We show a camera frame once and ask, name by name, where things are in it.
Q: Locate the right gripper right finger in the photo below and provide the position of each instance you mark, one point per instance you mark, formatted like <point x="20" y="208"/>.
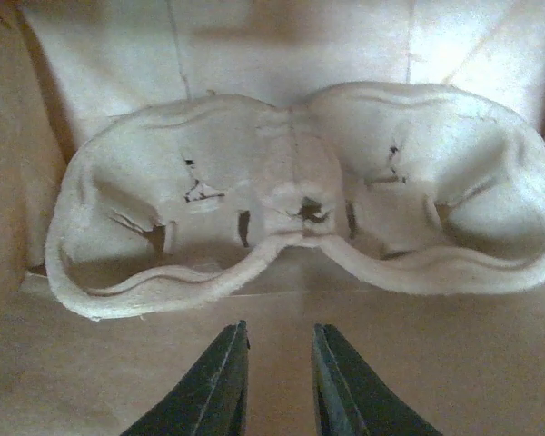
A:
<point x="350" y="398"/>

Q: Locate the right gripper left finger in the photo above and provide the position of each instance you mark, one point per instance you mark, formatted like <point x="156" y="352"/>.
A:
<point x="211" y="397"/>

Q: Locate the brown paper bag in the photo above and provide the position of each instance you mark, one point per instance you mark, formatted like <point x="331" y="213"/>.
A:
<point x="470" y="365"/>

